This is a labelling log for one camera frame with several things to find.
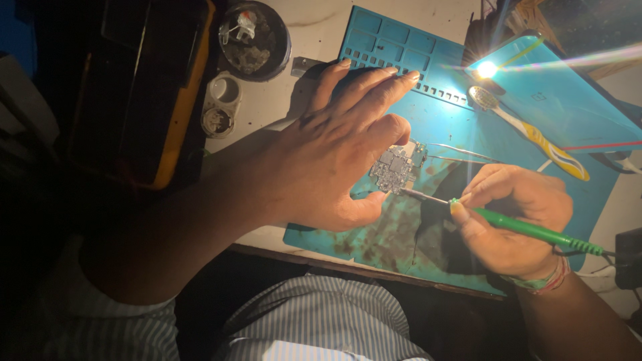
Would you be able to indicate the person's right hand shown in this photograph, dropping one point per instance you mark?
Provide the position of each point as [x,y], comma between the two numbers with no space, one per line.
[526,200]

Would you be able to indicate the person's left hand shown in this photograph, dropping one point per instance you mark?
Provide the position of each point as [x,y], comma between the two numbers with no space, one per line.
[311,170]

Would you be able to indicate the green soldering iron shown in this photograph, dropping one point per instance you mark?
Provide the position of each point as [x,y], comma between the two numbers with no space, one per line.
[526,229]

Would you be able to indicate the small phone circuit board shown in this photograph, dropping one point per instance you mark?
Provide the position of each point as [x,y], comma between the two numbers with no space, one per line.
[396,168]

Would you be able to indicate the yellow and white toothbrush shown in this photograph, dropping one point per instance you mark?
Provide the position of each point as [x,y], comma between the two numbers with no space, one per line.
[541,143]

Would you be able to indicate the metal tweezers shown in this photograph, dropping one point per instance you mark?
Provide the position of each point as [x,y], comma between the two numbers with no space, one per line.
[466,152]

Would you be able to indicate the small grey metal piece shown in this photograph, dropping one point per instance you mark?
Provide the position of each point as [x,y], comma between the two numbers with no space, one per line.
[303,66]

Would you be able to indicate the white pot with paste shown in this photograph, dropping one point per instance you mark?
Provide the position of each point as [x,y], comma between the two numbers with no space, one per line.
[217,123]

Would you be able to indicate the blue phone back cover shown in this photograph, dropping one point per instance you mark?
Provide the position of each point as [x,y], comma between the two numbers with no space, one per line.
[561,100]

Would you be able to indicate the blue silicone repair mat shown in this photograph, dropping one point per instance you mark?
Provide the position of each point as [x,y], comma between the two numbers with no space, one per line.
[451,125]

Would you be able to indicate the empty white round pot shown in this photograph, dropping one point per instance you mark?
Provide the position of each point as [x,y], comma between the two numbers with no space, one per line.
[225,90]

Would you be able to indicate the black power adapter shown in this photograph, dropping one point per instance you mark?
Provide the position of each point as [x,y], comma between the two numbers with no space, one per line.
[629,258]

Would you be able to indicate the round black parts container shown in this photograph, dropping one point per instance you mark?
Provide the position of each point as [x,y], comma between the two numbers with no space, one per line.
[256,50]

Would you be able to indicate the blue striped shirt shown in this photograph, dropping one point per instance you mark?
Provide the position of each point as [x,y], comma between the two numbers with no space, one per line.
[321,311]

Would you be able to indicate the black and yellow case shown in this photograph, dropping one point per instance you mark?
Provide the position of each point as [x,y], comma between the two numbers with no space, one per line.
[150,100]

